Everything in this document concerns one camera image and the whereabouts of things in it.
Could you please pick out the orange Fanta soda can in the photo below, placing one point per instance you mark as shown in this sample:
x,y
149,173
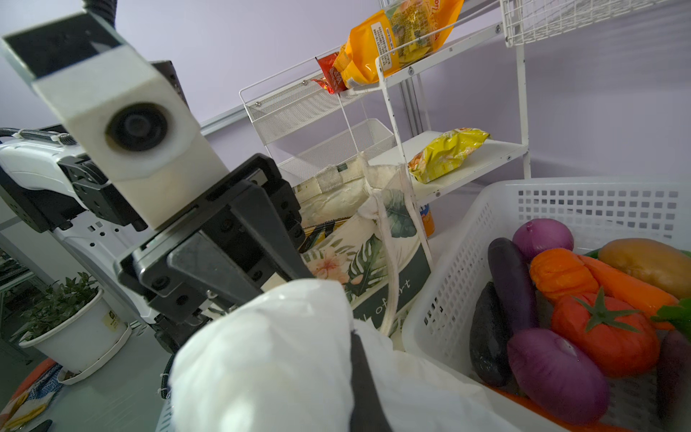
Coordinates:
x,y
427,219

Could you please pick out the purple toy onion back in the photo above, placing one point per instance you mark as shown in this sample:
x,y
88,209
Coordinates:
x,y
538,235

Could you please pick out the potted green plant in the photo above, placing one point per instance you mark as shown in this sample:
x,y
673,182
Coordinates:
x,y
73,325

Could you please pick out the yellow-green corn chips bag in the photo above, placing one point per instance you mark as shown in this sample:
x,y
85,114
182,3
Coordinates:
x,y
446,153

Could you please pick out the orange toy pumpkin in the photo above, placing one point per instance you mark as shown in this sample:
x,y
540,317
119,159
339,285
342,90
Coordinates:
x,y
558,272

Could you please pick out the white plastic grocery bag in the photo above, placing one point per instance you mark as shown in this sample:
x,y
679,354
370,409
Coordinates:
x,y
282,363

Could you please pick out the toy carrot front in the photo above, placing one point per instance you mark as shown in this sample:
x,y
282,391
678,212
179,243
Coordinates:
x,y
530,405

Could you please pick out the black yellow Lays chips bag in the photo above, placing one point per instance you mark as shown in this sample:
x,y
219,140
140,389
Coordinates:
x,y
314,235

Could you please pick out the dark purple toy eggplant right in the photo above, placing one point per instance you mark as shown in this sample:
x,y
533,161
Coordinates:
x,y
673,377

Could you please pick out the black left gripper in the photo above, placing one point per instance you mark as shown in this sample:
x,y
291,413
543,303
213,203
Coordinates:
x,y
222,247

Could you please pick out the brown toy potato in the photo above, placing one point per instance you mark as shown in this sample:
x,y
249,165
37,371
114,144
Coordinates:
x,y
650,261

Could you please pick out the purple toy onion front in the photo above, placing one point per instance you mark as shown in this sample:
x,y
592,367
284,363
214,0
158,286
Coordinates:
x,y
558,377

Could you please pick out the red toy tomato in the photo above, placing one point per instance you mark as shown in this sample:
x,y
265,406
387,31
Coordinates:
x,y
622,342

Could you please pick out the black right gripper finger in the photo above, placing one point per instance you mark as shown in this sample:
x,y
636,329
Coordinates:
x,y
367,414

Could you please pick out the canvas floral tote bag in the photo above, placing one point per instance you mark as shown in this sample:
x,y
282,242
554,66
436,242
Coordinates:
x,y
380,256

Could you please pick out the colourful cloth on floor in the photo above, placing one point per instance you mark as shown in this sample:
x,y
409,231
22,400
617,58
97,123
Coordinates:
x,y
33,396

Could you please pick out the toy carrot back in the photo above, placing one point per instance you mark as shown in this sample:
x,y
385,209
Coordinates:
x,y
641,296

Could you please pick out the white wire wall basket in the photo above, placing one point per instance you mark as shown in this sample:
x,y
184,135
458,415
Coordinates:
x,y
528,21

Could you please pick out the dark toy eggplant small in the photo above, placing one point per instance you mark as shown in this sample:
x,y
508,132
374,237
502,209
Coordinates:
x,y
489,336

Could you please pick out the white mesh wall shelf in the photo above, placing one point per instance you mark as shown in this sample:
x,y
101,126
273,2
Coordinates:
x,y
304,128

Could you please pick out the white three-tier shelf rack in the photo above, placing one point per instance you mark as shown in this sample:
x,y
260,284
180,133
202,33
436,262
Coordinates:
x,y
493,155

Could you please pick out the orange-yellow snack bag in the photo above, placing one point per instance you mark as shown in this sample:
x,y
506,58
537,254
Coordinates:
x,y
394,38

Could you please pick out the purple toy onion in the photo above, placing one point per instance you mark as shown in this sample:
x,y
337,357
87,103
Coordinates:
x,y
538,235
558,377

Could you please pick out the toy carrot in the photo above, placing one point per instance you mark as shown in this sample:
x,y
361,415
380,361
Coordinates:
x,y
530,405
641,296

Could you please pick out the long purple toy eggplant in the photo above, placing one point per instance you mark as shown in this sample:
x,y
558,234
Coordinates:
x,y
513,285

